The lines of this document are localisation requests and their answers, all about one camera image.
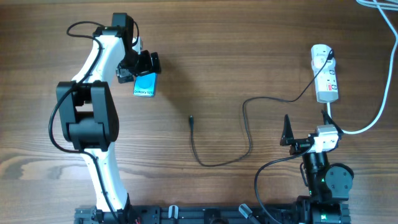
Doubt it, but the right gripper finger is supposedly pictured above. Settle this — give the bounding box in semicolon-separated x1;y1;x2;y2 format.
321;110;344;135
280;114;295;146

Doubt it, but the blue screen Galaxy smartphone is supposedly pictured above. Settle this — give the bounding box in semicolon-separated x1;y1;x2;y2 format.
133;73;157;97

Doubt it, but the black charger cable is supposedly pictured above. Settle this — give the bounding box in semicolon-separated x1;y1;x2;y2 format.
188;49;335;168

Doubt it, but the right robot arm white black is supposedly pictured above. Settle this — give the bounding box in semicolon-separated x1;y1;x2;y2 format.
254;111;354;223

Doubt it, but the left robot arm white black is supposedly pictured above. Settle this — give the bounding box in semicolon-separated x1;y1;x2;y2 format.
48;12;161;223

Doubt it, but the white power strip socket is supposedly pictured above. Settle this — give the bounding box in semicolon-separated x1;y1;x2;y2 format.
311;44;338;103

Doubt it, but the white power strip cord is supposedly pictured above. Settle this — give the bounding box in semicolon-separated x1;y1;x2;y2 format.
326;0;398;136

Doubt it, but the white cables top corner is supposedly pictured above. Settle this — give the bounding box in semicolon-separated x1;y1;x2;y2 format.
356;0;398;12

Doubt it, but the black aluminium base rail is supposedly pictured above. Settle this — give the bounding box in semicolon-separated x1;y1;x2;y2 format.
73;203;351;224

